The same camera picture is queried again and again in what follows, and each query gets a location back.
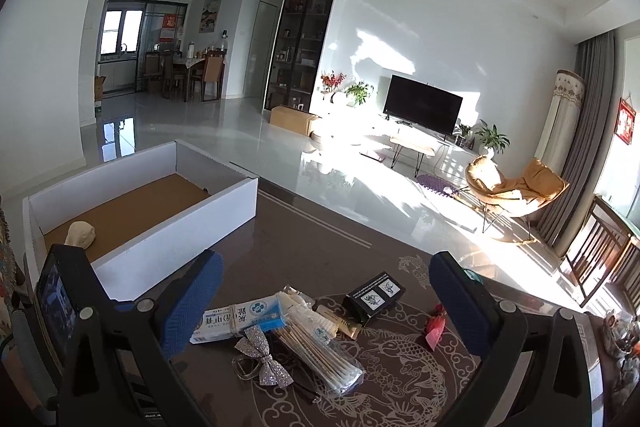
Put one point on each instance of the beige lumpy object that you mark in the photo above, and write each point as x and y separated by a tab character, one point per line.
81	235

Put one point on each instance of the orange lounge chair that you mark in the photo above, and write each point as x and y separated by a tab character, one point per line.
520	192

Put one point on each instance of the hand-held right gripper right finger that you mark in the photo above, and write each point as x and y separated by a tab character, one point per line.
457	307

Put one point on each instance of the white television cabinet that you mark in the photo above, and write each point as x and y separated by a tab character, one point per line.
350	117

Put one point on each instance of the brown cardboard box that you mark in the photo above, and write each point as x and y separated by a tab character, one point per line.
292	119

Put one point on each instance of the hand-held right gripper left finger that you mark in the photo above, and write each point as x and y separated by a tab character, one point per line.
192	302

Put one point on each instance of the silver sparkly bow hair clip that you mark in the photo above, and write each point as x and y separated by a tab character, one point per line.
265	354

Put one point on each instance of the white door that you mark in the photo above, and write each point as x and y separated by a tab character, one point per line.
260	52

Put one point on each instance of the dark table ornaments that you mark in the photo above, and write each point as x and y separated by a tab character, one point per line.
620	347

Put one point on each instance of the small wooden bench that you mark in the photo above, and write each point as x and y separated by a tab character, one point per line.
412	146

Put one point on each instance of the grey curtain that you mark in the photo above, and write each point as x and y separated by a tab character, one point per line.
580	132

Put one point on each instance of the patterned cloth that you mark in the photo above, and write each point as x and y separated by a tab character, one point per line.
7	252

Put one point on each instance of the dark glass display cabinet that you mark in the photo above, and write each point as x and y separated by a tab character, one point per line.
300	37

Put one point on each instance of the cotton swab pack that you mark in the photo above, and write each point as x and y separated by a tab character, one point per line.
320	352

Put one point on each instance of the wooden dining chair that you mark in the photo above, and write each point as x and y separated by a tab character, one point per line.
212	72

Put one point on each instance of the wooden dining table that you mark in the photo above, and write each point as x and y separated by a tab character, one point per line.
190	66

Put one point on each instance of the gold pen in wrapper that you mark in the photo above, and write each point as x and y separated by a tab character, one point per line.
340	322

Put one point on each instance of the dark wooden slatted chair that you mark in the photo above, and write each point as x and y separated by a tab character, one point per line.
630	272
592	247

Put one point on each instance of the purple floor mat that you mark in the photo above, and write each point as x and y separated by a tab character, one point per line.
440	184

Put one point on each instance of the red packet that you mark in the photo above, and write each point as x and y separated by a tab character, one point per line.
434	329

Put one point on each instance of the blue white medicine box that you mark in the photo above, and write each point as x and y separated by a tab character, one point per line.
250	314

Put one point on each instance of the framed landscape painting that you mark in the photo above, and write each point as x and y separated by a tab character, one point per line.
210	14

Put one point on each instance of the cloth covered air conditioner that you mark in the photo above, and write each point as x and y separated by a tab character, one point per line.
562	117

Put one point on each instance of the green trailing potted plant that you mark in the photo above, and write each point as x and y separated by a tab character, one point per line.
359	93

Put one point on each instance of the black printed box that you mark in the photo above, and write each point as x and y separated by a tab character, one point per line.
372	297

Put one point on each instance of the large green potted plant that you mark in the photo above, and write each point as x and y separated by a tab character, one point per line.
492	137

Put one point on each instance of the white cardboard box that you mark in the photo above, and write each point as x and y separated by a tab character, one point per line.
225	212

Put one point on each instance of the red wall hanging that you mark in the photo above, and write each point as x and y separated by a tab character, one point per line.
625	119

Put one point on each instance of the red door poster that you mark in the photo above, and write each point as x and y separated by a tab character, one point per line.
171	27

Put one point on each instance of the small green potted plant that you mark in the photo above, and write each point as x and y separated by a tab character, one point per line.
465	131

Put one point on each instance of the black flat television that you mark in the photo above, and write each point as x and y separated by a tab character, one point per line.
422	104

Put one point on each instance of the red flower arrangement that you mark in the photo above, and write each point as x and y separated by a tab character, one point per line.
332	81

